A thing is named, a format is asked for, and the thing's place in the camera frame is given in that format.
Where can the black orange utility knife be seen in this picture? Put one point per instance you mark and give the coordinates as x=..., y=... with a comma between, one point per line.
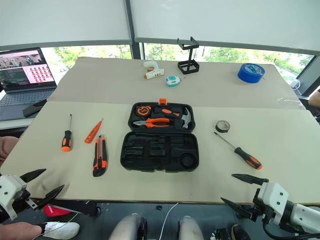
x=100, y=160

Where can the orange voltage tester pen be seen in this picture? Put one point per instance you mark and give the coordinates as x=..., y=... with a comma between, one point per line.
x=92, y=134

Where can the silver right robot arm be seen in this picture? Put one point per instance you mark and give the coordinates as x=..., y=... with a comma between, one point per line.
x=302, y=212

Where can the white charger plug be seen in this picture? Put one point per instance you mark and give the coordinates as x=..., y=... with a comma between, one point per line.
x=296, y=84

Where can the long black orange screwdriver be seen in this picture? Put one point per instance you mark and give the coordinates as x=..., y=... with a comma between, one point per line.
x=246, y=156

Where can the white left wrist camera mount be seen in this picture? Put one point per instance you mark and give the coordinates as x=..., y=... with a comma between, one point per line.
x=10, y=186

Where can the black smartphone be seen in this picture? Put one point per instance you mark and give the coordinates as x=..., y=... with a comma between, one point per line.
x=35, y=108

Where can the grey rounded robot knee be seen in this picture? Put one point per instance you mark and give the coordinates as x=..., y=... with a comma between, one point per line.
x=191, y=228
x=130, y=227

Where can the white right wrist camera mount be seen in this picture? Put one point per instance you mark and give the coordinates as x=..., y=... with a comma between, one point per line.
x=271, y=193

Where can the white sneaker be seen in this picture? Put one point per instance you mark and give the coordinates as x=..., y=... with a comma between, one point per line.
x=61, y=230

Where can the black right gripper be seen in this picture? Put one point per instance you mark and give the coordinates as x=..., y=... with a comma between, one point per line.
x=257, y=210

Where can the grey laptop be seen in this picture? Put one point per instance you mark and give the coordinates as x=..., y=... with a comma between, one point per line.
x=25, y=75

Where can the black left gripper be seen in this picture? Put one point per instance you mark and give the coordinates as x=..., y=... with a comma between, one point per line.
x=21, y=203

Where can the claw hammer orange grip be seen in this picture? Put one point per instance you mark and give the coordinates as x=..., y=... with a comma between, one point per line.
x=187, y=118

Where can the blue tape roll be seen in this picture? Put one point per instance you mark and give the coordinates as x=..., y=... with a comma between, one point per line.
x=250, y=75

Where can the dark window post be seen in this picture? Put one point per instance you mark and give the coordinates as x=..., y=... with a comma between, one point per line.
x=131, y=25

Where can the black electrical tape roll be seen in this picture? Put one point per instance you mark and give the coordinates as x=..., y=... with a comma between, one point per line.
x=223, y=126

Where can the person's lower leg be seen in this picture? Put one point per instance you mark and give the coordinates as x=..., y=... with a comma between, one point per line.
x=17, y=230

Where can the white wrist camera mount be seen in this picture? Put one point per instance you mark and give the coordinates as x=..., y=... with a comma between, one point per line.
x=10, y=186
x=271, y=193

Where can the red object under table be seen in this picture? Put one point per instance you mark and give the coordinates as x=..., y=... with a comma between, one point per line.
x=53, y=211

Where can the teal white tape measure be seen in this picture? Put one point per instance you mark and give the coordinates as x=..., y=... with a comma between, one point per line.
x=172, y=81

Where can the black phone stand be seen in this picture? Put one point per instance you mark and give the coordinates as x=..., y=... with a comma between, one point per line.
x=188, y=66

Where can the brown paper sheet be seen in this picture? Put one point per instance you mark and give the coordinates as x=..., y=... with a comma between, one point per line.
x=112, y=82

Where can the black orange tape measure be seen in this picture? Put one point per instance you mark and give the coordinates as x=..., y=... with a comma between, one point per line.
x=143, y=110

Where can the white roller blind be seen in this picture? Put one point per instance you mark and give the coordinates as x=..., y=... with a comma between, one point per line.
x=62, y=20
x=225, y=22

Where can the person's bent knee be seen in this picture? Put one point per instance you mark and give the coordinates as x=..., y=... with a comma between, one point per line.
x=7, y=147

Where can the small black floor object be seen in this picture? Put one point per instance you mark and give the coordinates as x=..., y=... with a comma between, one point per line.
x=158, y=207

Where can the short orange black screwdriver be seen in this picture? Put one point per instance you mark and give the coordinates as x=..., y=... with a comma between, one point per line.
x=66, y=142

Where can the white glue gun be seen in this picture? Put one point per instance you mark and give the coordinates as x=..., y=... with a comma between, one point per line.
x=155, y=72

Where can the black table leg foot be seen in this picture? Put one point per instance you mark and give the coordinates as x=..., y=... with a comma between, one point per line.
x=82, y=208

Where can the black tool case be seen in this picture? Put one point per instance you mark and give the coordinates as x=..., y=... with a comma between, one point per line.
x=160, y=152

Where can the black shoe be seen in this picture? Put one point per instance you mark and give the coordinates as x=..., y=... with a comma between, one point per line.
x=240, y=232

